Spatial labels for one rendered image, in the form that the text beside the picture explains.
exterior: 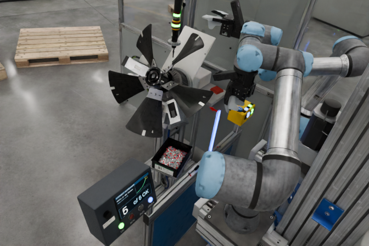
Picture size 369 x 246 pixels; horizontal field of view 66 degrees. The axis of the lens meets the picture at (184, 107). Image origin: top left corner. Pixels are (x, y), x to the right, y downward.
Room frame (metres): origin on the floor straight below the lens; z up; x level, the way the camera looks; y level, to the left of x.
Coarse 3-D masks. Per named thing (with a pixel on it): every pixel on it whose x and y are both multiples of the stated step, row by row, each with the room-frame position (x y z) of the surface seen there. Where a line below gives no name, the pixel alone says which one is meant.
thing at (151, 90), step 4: (152, 88) 1.42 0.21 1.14; (148, 92) 1.39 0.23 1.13; (152, 92) 1.40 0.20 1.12; (156, 92) 1.41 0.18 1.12; (160, 92) 1.42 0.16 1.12; (148, 96) 1.38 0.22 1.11; (152, 96) 1.39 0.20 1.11; (156, 96) 1.40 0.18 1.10; (160, 96) 1.41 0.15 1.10; (160, 100) 1.39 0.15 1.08
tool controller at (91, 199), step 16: (128, 160) 0.76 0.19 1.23; (112, 176) 0.67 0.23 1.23; (128, 176) 0.67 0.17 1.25; (144, 176) 0.69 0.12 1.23; (96, 192) 0.59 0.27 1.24; (112, 192) 0.59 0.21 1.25; (128, 192) 0.62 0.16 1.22; (144, 192) 0.66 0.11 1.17; (96, 208) 0.52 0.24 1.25; (112, 208) 0.55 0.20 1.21; (144, 208) 0.64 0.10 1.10; (96, 224) 0.51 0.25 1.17; (112, 224) 0.53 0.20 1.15; (128, 224) 0.57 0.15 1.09; (112, 240) 0.50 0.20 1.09
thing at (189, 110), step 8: (176, 88) 1.38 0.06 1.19; (184, 88) 1.39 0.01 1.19; (192, 88) 1.39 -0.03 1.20; (176, 96) 1.31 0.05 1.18; (184, 96) 1.31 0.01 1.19; (192, 96) 1.32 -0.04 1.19; (200, 96) 1.32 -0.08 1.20; (208, 96) 1.32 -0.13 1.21; (184, 104) 1.26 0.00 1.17; (192, 104) 1.26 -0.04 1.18; (184, 112) 1.21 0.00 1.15; (192, 112) 1.21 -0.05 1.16
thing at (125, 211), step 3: (126, 204) 0.59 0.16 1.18; (129, 204) 0.60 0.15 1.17; (123, 207) 0.58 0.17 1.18; (126, 207) 0.59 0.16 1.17; (129, 207) 0.60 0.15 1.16; (120, 210) 0.57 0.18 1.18; (123, 210) 0.58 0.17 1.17; (126, 210) 0.58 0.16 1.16; (129, 210) 0.59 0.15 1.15; (120, 213) 0.56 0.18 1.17; (123, 213) 0.57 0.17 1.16; (126, 213) 0.58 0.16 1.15; (120, 216) 0.56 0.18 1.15; (123, 216) 0.57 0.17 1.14
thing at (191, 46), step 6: (192, 36) 1.63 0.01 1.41; (186, 42) 1.64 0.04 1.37; (192, 42) 1.56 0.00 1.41; (198, 42) 1.52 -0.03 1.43; (186, 48) 1.54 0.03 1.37; (192, 48) 1.49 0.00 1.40; (198, 48) 1.46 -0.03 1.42; (180, 54) 1.52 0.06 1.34; (186, 54) 1.47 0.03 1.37; (174, 60) 1.53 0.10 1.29
